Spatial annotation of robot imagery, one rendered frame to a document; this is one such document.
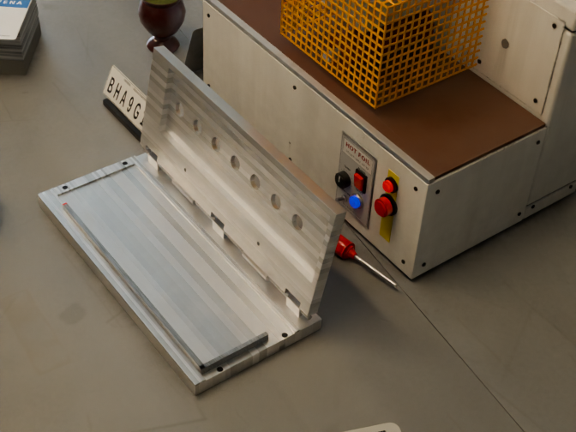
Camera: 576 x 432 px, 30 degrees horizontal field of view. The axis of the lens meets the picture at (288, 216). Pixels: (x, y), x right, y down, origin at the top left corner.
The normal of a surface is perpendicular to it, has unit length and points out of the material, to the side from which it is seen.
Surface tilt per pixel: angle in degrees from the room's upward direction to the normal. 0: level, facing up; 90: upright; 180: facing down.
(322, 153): 90
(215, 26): 90
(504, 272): 0
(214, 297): 0
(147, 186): 0
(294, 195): 79
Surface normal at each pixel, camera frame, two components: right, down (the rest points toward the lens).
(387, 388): 0.05, -0.73
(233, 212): -0.78, 0.23
